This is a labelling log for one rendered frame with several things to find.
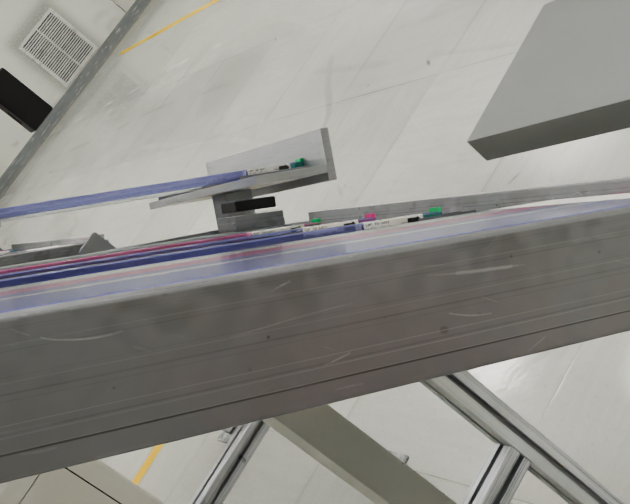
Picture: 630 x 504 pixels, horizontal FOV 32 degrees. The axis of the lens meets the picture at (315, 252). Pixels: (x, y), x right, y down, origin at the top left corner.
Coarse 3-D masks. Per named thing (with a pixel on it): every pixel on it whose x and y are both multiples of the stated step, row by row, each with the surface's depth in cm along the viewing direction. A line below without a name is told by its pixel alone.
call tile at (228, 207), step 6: (258, 198) 122; (264, 198) 123; (270, 198) 123; (222, 204) 124; (228, 204) 123; (234, 204) 121; (240, 204) 121; (246, 204) 122; (252, 204) 122; (258, 204) 122; (264, 204) 123; (270, 204) 123; (222, 210) 124; (228, 210) 123; (234, 210) 121; (240, 210) 121; (246, 210) 122
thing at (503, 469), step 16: (496, 448) 142; (512, 448) 140; (496, 464) 140; (512, 464) 140; (528, 464) 141; (480, 480) 141; (496, 480) 139; (512, 480) 140; (464, 496) 141; (480, 496) 139; (496, 496) 139; (512, 496) 140
